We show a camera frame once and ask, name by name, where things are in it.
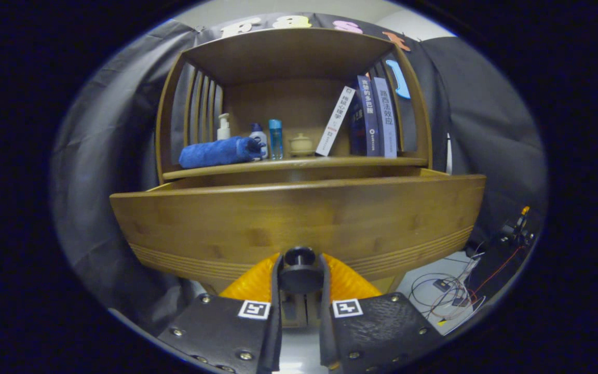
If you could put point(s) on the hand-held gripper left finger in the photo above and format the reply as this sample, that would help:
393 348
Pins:
276 311

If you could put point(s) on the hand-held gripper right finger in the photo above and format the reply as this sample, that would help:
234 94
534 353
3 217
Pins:
325 322

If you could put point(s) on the wooden drawer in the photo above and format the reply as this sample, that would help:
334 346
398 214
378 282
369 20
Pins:
278 218

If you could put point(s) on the wooden countertop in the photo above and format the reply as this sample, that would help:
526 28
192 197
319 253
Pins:
330 162

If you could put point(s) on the wooden cabinet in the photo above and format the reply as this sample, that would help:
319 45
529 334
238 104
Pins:
288 57

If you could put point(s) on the beige lidded teacup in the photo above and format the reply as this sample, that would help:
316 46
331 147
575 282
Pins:
301 145

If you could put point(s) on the blue folded towel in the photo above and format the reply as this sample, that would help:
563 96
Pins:
216 152

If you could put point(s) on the clear blue bottle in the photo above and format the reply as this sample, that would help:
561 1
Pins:
275 140

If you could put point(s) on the white bottle with blue cap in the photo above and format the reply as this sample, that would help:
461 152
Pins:
260 139

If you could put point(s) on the white pump bottle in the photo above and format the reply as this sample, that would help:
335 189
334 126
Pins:
223 132

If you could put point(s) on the white book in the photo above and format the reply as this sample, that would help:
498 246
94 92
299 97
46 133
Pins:
335 122

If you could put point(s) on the pale lavender book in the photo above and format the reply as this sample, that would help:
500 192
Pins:
386 119

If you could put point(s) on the dark blue book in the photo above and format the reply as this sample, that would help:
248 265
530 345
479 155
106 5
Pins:
369 114

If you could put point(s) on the black equipment with orange part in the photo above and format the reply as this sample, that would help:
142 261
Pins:
517 228

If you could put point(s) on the black backdrop cloth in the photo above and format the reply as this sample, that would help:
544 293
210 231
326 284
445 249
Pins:
107 130

